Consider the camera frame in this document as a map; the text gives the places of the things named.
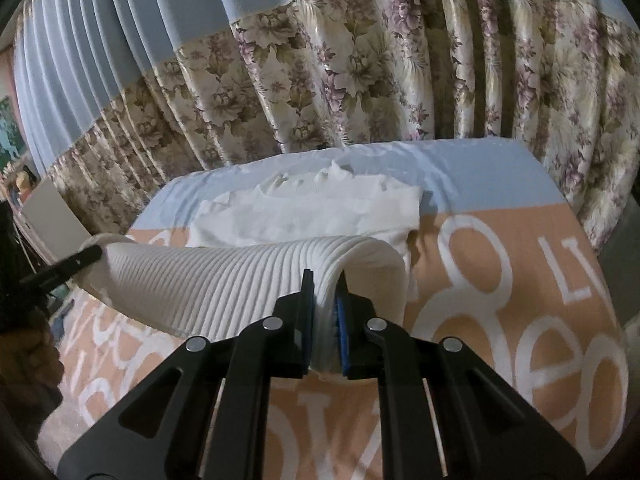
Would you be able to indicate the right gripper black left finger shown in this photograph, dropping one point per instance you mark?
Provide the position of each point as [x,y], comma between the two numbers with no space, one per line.
[202,413]

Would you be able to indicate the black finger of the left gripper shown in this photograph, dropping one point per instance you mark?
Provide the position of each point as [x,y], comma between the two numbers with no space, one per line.
[61,272]

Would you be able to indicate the white knit sweater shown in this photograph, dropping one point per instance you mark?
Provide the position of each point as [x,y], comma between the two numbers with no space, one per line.
[249,248]

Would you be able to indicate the white board panel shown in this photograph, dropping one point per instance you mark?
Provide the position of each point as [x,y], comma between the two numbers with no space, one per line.
[51,224]

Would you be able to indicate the green wall picture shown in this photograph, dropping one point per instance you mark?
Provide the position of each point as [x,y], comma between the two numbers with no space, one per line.
[12,145]

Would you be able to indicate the blue floral curtain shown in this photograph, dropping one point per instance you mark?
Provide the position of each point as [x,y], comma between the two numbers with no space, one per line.
[118,97]

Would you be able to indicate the orange blue lettered bedspread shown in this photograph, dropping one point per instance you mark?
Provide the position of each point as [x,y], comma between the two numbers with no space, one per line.
[500,261]

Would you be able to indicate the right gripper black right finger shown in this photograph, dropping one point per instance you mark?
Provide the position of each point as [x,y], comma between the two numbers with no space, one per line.
[444,412]

